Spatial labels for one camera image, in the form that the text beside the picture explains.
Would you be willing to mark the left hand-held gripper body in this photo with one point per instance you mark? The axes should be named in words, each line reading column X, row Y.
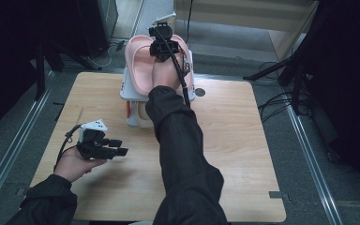
column 90, row 140

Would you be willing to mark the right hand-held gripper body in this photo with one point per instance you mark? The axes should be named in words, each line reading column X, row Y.
column 164, row 43

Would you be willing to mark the cream perforated clog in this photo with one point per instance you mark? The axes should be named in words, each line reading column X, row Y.
column 143, row 115

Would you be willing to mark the white shoe rack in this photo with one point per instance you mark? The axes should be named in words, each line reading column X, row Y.
column 128, row 89

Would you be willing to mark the person's left hand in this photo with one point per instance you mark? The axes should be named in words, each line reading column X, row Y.
column 75, row 165

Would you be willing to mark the person's right hand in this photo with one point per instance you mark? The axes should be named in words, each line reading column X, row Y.
column 165, row 75

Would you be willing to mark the small dark floor plug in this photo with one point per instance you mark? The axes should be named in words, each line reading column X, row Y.
column 120, row 46

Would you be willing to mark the dark round table cap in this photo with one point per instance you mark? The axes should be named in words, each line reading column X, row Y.
column 199, row 92

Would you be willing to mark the black cabinet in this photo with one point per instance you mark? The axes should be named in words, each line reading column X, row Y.
column 97, row 25

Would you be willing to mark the grey tape strip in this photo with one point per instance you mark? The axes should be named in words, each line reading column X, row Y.
column 276, row 194
column 22, row 191

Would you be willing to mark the light wooden shelf unit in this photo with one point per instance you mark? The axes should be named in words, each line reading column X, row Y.
column 247, row 15

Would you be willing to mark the dark curtain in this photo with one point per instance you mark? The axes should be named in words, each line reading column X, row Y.
column 350, row 78

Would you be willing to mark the metal floor rail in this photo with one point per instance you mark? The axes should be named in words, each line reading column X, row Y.
column 15, row 146
column 312, row 165

